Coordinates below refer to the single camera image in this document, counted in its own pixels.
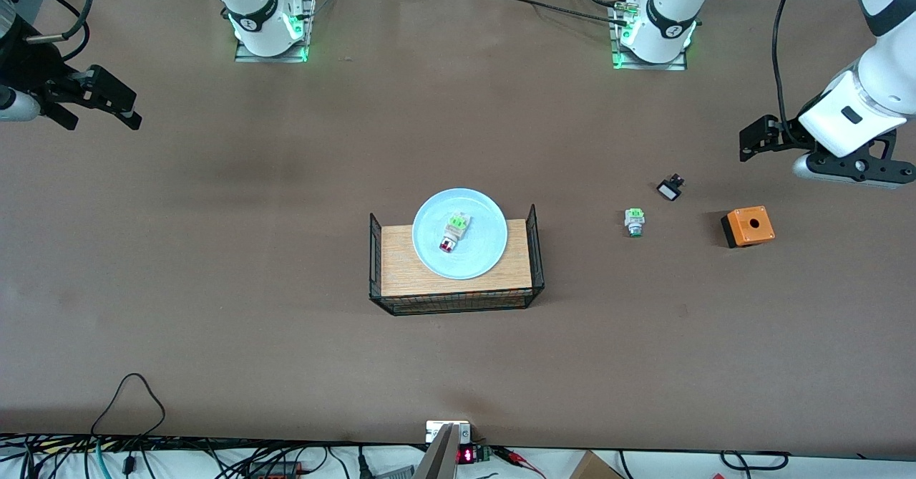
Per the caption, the orange button enclosure box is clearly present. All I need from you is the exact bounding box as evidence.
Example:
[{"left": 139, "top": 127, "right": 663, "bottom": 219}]
[{"left": 720, "top": 205, "right": 776, "bottom": 249}]

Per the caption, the silver metal camera bracket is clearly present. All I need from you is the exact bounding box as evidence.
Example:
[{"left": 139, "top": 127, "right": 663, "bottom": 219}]
[{"left": 414, "top": 420, "right": 472, "bottom": 479}]

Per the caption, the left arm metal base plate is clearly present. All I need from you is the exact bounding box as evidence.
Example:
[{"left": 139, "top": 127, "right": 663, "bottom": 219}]
[{"left": 610, "top": 0, "right": 689, "bottom": 72}]

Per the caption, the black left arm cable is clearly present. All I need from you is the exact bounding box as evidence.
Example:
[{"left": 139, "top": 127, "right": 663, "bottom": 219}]
[{"left": 771, "top": 0, "right": 821, "bottom": 147}]

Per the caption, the thin black looped cable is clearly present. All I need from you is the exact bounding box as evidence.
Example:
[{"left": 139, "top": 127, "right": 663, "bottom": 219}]
[{"left": 89, "top": 373, "right": 167, "bottom": 438}]

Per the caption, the red black probe wire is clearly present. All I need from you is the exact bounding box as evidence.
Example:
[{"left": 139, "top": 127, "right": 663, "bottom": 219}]
[{"left": 492, "top": 446, "right": 547, "bottom": 479}]

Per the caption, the red push button switch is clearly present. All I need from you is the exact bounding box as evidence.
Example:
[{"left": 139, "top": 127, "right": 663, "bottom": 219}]
[{"left": 438, "top": 211, "right": 471, "bottom": 254}]

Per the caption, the black coiled cable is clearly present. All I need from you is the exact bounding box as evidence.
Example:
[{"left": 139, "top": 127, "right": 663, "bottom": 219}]
[{"left": 718, "top": 450, "right": 792, "bottom": 472}]

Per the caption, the brown cardboard piece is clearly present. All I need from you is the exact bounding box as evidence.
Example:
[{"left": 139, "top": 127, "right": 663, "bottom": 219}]
[{"left": 568, "top": 450, "right": 625, "bottom": 479}]

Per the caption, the light blue round plate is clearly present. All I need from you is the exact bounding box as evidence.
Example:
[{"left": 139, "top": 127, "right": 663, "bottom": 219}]
[{"left": 412, "top": 188, "right": 509, "bottom": 281}]

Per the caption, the black wire rack wooden top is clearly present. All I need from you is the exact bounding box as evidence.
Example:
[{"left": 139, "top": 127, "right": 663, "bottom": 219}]
[{"left": 369, "top": 204, "right": 545, "bottom": 316}]

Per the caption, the black base power cable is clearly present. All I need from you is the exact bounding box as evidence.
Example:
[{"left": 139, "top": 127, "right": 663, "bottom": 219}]
[{"left": 487, "top": 0, "right": 632, "bottom": 29}]

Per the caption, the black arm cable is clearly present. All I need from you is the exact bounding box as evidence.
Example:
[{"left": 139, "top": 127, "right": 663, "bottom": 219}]
[
  {"left": 18, "top": 0, "right": 98, "bottom": 62},
  {"left": 771, "top": 0, "right": 821, "bottom": 147}
]

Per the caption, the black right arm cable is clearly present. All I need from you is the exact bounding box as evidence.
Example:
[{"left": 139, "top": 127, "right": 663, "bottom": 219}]
[{"left": 18, "top": 0, "right": 98, "bottom": 62}]

